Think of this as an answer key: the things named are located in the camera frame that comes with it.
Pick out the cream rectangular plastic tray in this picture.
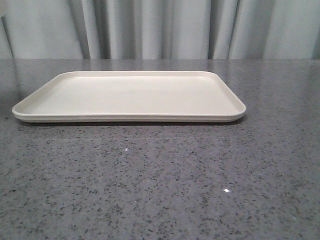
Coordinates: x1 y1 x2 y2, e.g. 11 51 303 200
12 71 247 123

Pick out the grey pleated curtain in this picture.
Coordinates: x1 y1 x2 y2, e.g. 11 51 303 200
0 0 320 60

